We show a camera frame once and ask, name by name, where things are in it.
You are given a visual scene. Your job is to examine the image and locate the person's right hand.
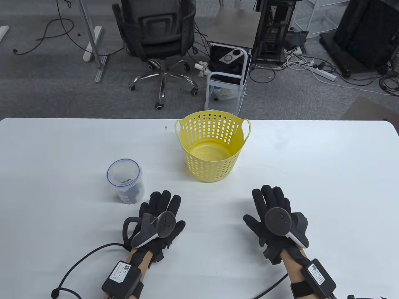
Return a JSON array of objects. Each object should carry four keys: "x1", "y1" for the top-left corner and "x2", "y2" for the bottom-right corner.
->
[{"x1": 243, "y1": 185, "x2": 310, "y2": 266}]

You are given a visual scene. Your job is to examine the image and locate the person's left hand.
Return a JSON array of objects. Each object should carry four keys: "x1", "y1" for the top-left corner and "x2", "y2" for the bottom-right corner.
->
[{"x1": 137, "y1": 191, "x2": 186, "y2": 263}]

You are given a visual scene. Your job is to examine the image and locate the clear plastic jar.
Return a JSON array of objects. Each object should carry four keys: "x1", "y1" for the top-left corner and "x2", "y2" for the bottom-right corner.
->
[{"x1": 107, "y1": 159, "x2": 145, "y2": 205}]

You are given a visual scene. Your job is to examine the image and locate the pile of black Go stones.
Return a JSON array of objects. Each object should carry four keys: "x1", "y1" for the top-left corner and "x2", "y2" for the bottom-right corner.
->
[{"x1": 117, "y1": 178, "x2": 144, "y2": 204}]

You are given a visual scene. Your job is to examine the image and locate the clear blue-ringed jar lid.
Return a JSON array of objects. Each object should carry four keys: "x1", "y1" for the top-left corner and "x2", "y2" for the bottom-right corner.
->
[{"x1": 107, "y1": 159, "x2": 141, "y2": 188}]

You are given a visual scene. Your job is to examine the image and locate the yellow perforated laundry basket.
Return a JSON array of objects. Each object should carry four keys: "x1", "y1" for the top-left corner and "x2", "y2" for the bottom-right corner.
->
[{"x1": 175, "y1": 111, "x2": 252, "y2": 183}]

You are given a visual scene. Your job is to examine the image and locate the person's right forearm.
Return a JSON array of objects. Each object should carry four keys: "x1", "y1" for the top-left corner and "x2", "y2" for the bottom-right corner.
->
[{"x1": 281, "y1": 246, "x2": 312, "y2": 287}]

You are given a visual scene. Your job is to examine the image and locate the person's left forearm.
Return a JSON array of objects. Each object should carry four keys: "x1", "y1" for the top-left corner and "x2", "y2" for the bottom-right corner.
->
[{"x1": 126, "y1": 248, "x2": 155, "y2": 275}]

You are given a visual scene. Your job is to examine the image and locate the black white handheld controller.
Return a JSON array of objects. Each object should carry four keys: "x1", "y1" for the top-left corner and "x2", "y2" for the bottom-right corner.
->
[
  {"x1": 264, "y1": 206, "x2": 310, "y2": 249},
  {"x1": 123, "y1": 211, "x2": 176, "y2": 249}
]

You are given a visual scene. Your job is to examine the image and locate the black wrist sensor box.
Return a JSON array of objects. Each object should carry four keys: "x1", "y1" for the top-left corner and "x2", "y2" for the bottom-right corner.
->
[
  {"x1": 101, "y1": 260, "x2": 144, "y2": 299},
  {"x1": 291, "y1": 259, "x2": 337, "y2": 299}
]

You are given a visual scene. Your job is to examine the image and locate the white rolling cart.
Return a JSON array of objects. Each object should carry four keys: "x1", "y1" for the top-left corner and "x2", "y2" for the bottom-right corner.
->
[{"x1": 204, "y1": 44, "x2": 249, "y2": 114}]

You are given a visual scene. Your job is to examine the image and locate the black case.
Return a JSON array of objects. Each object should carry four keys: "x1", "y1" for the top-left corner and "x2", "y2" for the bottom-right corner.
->
[{"x1": 209, "y1": 45, "x2": 248, "y2": 84}]

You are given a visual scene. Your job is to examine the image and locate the white power strip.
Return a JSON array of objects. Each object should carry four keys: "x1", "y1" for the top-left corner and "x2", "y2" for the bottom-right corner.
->
[{"x1": 307, "y1": 61, "x2": 337, "y2": 82}]

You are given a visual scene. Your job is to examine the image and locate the brown mat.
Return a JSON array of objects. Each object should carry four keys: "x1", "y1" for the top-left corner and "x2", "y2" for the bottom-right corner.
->
[{"x1": 340, "y1": 95, "x2": 399, "y2": 122}]

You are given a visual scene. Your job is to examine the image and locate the white paper roll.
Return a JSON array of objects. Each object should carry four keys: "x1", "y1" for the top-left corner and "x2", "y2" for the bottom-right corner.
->
[{"x1": 195, "y1": 61, "x2": 210, "y2": 77}]

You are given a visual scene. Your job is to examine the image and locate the grey round device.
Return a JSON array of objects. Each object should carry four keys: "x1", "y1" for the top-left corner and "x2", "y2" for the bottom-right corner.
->
[{"x1": 219, "y1": 49, "x2": 244, "y2": 64}]

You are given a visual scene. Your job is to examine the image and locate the dark grey box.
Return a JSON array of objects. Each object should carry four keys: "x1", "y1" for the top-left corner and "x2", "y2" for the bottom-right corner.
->
[{"x1": 285, "y1": 31, "x2": 309, "y2": 47}]

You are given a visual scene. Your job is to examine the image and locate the black computer tower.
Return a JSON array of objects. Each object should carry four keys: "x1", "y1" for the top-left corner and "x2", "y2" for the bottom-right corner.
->
[{"x1": 252, "y1": 0, "x2": 296, "y2": 65}]

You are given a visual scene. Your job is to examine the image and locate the black office chair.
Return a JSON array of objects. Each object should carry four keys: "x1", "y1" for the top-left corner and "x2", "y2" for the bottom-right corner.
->
[{"x1": 112, "y1": 0, "x2": 200, "y2": 110}]

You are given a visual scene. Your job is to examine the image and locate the white desk leg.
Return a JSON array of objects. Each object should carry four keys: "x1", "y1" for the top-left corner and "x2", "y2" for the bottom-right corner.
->
[{"x1": 76, "y1": 0, "x2": 103, "y2": 62}]

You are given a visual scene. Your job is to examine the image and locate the brown side table top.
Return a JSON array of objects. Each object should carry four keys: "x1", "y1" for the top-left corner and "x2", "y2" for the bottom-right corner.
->
[{"x1": 206, "y1": 8, "x2": 262, "y2": 49}]

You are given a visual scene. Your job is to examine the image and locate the black sensor cable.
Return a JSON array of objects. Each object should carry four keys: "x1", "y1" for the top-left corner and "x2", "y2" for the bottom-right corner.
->
[
  {"x1": 51, "y1": 243, "x2": 131, "y2": 299},
  {"x1": 259, "y1": 274, "x2": 289, "y2": 299}
]

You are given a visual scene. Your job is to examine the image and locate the bundle of floor cables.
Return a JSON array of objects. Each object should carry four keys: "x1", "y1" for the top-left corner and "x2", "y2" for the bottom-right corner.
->
[{"x1": 249, "y1": 47, "x2": 399, "y2": 95}]

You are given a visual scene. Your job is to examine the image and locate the aluminium rail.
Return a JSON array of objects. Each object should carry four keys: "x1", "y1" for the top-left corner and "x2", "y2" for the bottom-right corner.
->
[{"x1": 94, "y1": 55, "x2": 108, "y2": 83}]

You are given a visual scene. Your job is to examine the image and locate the black floor cable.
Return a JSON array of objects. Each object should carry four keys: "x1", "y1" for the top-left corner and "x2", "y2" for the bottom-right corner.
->
[{"x1": 13, "y1": 0, "x2": 125, "y2": 56}]

